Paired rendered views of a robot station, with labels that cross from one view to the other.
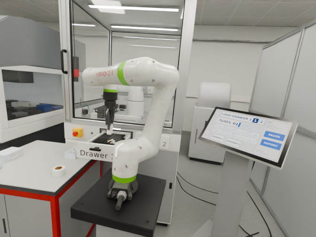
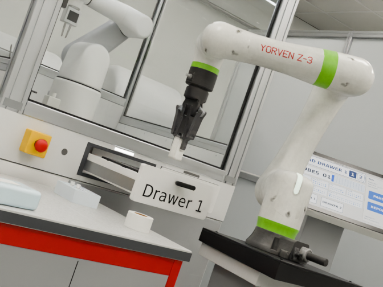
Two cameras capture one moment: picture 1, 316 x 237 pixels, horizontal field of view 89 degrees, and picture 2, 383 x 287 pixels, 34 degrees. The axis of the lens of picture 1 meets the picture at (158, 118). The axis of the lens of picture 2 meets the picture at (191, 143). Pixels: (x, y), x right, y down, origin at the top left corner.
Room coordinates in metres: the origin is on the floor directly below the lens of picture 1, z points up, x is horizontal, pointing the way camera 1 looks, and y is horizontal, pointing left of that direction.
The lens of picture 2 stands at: (-0.38, 1.69, 0.97)
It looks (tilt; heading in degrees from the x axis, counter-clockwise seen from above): 2 degrees up; 316
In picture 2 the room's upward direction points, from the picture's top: 19 degrees clockwise
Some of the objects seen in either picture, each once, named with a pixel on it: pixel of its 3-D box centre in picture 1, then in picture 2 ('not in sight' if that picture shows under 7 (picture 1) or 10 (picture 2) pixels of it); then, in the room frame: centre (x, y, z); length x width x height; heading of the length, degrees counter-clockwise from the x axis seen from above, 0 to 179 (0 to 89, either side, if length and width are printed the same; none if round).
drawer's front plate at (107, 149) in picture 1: (98, 151); (174, 192); (0.98, 0.37, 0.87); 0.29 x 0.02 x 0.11; 85
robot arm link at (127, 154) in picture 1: (127, 158); (284, 202); (0.76, 0.14, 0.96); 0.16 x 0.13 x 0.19; 142
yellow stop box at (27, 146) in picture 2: (77, 132); (36, 143); (1.31, 0.68, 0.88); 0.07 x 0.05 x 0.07; 85
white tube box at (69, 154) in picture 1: (75, 153); (77, 194); (1.12, 0.61, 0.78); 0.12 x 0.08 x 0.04; 173
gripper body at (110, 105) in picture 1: (110, 106); (193, 102); (1.08, 0.33, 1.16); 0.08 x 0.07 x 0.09; 176
